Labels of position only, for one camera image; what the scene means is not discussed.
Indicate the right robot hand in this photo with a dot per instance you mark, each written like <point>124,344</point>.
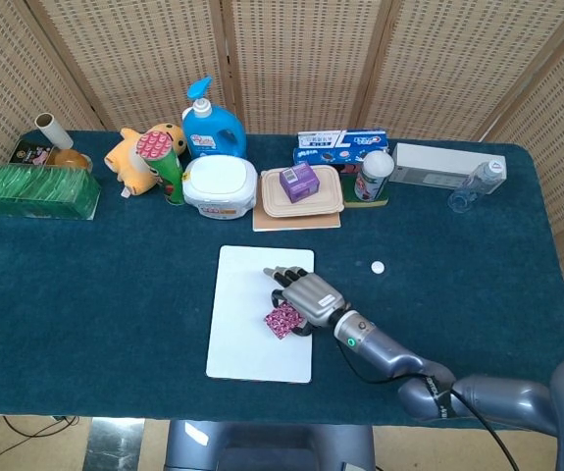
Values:
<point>313,299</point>

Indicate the pink patterned small packet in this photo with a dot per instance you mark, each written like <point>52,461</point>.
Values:
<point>281,321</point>

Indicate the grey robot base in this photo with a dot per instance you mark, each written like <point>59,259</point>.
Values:
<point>271,446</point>

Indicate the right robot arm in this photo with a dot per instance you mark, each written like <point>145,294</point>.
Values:
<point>389,353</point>

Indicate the white rectangular board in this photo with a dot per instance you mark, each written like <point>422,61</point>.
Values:
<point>247,304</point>

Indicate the small white round cap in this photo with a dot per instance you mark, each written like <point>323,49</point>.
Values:
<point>377,267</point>

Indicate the flat brown board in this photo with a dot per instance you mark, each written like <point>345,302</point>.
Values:
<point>296,223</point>

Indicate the beige lidded lunch box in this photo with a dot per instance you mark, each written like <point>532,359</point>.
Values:
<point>330,191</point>

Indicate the small purple carton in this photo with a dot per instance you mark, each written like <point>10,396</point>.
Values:
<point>300,182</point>

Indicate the yellow green sponge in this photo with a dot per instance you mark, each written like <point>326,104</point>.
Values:
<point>383,201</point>

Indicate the white can with strawberry print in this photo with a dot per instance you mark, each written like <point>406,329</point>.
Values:
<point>372,179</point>

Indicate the blue cookie box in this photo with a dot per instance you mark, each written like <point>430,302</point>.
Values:
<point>323,157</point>
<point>343,139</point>

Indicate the white wet wipes tub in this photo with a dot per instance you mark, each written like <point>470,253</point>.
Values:
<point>220,186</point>

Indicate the white power strip box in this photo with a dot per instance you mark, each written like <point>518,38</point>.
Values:
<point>433,164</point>

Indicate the blue detergent pump bottle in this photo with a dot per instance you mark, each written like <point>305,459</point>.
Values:
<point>213,135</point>

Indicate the green Pringles can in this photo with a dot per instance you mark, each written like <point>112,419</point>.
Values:
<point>169,172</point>

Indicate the clear plastic water bottle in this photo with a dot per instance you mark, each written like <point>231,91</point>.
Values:
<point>480,184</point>

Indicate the teal carpet table cover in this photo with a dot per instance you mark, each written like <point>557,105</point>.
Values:
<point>90,304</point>

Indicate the yellow plush toy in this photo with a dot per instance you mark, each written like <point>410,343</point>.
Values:
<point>127,164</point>

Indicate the bamboo folding screen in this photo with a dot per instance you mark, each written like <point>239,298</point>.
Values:
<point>311,59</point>

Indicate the brown tape roll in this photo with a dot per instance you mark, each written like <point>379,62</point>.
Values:
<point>70,159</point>

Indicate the green transparent box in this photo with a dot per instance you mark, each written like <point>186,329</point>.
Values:
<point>36,191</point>

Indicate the cardboard tube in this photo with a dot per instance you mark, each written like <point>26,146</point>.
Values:
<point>56,131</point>

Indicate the dark printed box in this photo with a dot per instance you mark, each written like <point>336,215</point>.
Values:
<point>29,153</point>

